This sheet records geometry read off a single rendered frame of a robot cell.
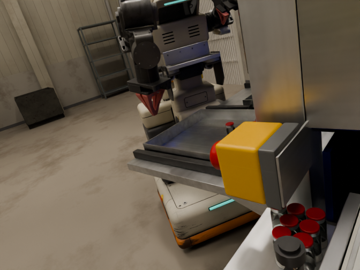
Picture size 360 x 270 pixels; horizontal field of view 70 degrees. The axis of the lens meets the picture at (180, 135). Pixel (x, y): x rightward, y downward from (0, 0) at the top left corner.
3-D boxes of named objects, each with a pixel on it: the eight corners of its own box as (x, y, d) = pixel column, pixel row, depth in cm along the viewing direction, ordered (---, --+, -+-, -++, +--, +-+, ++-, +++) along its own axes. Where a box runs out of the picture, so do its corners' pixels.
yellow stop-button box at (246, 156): (305, 175, 32) (300, 121, 29) (282, 211, 27) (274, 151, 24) (249, 166, 37) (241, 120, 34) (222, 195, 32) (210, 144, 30)
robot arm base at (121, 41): (143, 31, 119) (118, 38, 117) (141, 19, 112) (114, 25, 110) (149, 46, 117) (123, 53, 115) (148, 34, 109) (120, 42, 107)
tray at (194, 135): (311, 122, 63) (310, 109, 62) (264, 179, 46) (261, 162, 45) (203, 118, 86) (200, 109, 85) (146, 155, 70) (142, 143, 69)
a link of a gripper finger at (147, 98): (152, 121, 67) (145, 87, 62) (134, 116, 71) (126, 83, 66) (169, 111, 71) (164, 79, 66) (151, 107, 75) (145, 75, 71)
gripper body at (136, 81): (155, 94, 61) (149, 62, 57) (127, 88, 67) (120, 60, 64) (172, 85, 65) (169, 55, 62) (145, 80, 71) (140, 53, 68)
